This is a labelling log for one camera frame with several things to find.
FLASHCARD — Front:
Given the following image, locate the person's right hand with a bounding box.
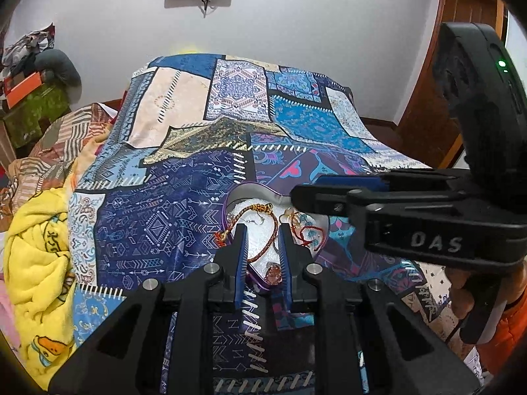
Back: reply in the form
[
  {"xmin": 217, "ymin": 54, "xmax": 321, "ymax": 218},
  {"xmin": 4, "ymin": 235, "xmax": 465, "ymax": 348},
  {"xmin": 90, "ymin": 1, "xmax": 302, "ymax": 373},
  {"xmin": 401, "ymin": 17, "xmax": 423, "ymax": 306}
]
[{"xmin": 445, "ymin": 265, "xmax": 480, "ymax": 330}]

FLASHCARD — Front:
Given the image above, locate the person's right forearm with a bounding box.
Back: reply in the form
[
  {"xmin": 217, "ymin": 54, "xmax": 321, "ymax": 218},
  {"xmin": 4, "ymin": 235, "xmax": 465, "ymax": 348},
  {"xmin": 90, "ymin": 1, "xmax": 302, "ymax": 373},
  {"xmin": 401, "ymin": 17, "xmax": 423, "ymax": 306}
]
[{"xmin": 478, "ymin": 292, "xmax": 527, "ymax": 375}]

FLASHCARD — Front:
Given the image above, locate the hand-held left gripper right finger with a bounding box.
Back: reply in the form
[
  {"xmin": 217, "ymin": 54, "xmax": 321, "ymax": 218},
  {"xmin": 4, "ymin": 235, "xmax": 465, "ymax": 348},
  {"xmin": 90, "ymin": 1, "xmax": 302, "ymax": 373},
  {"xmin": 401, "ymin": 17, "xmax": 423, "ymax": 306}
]
[{"xmin": 278, "ymin": 223, "xmax": 480, "ymax": 395}]

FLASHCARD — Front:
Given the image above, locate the yellow fleece blanket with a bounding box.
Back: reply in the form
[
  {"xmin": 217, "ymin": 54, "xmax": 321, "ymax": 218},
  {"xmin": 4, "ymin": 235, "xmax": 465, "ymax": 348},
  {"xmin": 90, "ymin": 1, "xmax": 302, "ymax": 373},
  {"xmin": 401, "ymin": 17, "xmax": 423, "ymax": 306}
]
[{"xmin": 4, "ymin": 187, "xmax": 79, "ymax": 389}]

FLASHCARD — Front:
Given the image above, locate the pink sheet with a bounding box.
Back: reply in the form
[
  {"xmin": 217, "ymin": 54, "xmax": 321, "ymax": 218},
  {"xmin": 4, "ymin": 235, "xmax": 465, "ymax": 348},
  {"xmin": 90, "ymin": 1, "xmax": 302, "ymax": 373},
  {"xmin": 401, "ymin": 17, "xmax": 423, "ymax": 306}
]
[{"xmin": 0, "ymin": 280, "xmax": 21, "ymax": 358}]

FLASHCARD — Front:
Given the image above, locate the purple heart-shaped box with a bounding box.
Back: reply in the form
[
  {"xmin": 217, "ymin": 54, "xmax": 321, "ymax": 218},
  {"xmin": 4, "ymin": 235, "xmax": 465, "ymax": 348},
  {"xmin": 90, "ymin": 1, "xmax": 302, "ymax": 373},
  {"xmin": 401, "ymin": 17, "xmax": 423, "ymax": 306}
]
[{"xmin": 220, "ymin": 181, "xmax": 330, "ymax": 293}]

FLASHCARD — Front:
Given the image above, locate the orange box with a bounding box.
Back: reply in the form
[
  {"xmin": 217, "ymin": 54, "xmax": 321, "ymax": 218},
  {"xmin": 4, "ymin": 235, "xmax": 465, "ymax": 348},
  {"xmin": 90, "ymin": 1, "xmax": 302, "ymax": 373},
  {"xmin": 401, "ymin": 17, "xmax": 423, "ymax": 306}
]
[{"xmin": 6, "ymin": 72, "xmax": 44, "ymax": 108}]

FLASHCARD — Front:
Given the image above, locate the green patterned box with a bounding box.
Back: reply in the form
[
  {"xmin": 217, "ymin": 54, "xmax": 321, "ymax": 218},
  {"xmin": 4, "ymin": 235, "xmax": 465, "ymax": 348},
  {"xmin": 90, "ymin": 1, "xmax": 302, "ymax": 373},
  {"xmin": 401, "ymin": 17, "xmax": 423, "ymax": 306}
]
[{"xmin": 2, "ymin": 82, "xmax": 70, "ymax": 149}]

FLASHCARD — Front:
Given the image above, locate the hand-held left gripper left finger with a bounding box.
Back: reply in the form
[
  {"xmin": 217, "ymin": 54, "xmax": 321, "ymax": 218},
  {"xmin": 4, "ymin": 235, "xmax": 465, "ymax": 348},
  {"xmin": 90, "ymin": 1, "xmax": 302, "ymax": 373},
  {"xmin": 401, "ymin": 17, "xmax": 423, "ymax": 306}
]
[{"xmin": 47, "ymin": 225, "xmax": 250, "ymax": 395}]

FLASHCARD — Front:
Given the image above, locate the striped blanket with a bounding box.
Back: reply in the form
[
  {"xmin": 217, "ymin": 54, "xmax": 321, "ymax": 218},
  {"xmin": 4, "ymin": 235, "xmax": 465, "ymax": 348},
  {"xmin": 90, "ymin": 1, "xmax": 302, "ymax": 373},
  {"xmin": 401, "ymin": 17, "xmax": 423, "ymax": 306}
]
[{"xmin": 0, "ymin": 99, "xmax": 124, "ymax": 231}]

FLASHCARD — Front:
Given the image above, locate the braided brown bracelet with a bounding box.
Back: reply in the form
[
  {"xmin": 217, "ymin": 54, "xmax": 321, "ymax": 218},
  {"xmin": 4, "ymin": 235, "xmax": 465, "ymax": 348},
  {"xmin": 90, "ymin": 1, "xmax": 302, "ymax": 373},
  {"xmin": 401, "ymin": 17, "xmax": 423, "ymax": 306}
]
[{"xmin": 214, "ymin": 201, "xmax": 281, "ymax": 264}]

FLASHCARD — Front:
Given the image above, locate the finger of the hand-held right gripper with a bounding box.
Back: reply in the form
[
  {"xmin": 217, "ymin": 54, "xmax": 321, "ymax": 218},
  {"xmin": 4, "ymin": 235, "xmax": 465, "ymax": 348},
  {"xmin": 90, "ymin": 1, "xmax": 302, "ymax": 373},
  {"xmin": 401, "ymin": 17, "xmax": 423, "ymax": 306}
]
[
  {"xmin": 290, "ymin": 183, "xmax": 478, "ymax": 219},
  {"xmin": 315, "ymin": 171, "xmax": 466, "ymax": 192}
]

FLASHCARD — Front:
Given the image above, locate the ring with stone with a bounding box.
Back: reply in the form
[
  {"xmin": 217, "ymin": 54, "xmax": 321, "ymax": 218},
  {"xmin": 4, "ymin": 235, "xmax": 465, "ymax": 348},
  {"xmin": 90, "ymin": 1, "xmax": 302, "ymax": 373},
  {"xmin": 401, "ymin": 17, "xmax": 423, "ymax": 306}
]
[{"xmin": 263, "ymin": 263, "xmax": 287, "ymax": 286}]

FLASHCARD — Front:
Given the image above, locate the red string bracelet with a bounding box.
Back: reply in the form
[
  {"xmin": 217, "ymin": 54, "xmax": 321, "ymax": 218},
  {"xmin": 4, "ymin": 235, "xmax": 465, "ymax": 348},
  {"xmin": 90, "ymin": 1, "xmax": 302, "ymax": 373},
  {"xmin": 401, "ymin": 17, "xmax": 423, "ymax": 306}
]
[{"xmin": 288, "ymin": 214, "xmax": 326, "ymax": 256}]

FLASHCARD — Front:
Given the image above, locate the pile of clothes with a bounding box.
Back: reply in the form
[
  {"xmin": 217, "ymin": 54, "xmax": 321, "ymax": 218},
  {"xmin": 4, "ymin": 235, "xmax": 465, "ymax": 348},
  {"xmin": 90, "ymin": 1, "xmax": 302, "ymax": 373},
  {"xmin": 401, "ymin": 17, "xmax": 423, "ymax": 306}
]
[{"xmin": 2, "ymin": 25, "xmax": 56, "ymax": 75}]

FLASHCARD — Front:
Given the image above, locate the wooden door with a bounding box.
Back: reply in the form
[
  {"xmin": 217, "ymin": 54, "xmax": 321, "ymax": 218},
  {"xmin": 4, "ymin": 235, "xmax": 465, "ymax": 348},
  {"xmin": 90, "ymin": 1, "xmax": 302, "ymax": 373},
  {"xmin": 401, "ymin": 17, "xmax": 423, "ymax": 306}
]
[{"xmin": 395, "ymin": 0, "xmax": 507, "ymax": 169}]

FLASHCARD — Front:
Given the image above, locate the patchwork printed blanket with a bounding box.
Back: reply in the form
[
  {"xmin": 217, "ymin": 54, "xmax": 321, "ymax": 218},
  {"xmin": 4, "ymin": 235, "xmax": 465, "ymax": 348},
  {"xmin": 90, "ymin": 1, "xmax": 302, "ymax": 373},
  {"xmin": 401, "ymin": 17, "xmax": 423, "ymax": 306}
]
[{"xmin": 68, "ymin": 53, "xmax": 482, "ymax": 395}]

